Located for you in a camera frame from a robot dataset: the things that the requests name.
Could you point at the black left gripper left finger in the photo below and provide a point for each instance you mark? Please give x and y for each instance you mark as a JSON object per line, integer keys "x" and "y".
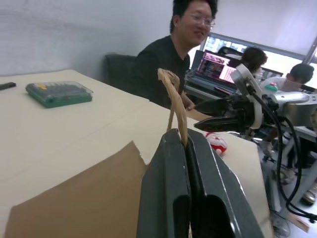
{"x": 163, "y": 188}

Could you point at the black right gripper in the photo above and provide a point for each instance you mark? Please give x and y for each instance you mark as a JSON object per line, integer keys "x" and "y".
{"x": 244, "y": 111}

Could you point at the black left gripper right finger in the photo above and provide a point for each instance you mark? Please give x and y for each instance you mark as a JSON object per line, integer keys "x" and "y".
{"x": 213, "y": 178}

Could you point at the brown paper bag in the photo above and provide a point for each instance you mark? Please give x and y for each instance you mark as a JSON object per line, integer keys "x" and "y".
{"x": 81, "y": 198}

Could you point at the red and white plush toy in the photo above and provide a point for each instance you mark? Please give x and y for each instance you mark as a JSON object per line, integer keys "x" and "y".
{"x": 218, "y": 143}

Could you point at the open laptop with pink screen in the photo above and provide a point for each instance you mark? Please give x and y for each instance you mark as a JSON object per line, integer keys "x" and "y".
{"x": 213, "y": 68}

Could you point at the red emergency stop button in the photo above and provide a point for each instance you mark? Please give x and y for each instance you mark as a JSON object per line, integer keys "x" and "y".
{"x": 272, "y": 86}

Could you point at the dark-haired seated person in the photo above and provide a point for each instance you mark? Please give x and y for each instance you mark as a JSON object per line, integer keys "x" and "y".
{"x": 255, "y": 58}

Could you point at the computer monitor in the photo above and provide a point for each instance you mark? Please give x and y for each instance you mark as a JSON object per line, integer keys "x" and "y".
{"x": 223, "y": 43}

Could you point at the man in black shirt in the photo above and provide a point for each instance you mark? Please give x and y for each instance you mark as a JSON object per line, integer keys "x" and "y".
{"x": 158, "y": 67}

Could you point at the person in white shirt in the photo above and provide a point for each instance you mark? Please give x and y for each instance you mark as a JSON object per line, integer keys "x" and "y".
{"x": 294, "y": 79}

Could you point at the black office chair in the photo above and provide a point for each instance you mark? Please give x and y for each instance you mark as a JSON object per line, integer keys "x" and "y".
{"x": 119, "y": 68}

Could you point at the green screwdriver bit case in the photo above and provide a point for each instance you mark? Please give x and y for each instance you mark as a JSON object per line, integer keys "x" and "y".
{"x": 59, "y": 95}

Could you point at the small black flat object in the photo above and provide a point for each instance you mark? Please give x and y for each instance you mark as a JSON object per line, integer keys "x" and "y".
{"x": 7, "y": 85}

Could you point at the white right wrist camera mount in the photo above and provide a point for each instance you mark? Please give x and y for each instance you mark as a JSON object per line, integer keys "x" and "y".
{"x": 247, "y": 74}

